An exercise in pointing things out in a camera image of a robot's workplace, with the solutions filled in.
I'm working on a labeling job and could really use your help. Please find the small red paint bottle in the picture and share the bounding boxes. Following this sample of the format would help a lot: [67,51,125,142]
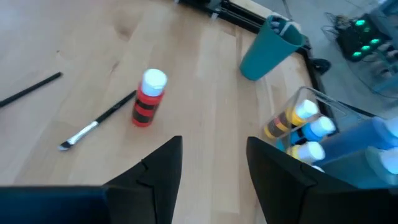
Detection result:
[131,68,168,128]

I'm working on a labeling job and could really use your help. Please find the teal green plastic cup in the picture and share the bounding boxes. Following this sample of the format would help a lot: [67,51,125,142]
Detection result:
[239,15,305,82]

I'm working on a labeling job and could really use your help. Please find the large slate grey paint bottle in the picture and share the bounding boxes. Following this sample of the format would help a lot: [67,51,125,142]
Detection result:
[323,146,398,189]

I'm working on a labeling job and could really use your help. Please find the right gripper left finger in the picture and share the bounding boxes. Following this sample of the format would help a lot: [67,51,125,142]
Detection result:
[0,136,183,224]

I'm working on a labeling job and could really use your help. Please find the clear plastic bin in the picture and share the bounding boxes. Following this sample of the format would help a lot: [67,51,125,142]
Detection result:
[262,86,398,187]

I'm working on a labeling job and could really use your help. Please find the small blue paint bottle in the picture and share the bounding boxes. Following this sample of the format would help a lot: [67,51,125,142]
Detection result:
[276,116,336,152]

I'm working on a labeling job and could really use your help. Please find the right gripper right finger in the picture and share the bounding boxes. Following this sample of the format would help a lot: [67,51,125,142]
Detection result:
[246,136,398,224]

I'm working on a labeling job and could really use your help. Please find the black device green lights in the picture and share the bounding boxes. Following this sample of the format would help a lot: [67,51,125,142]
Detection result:
[323,12,392,63]

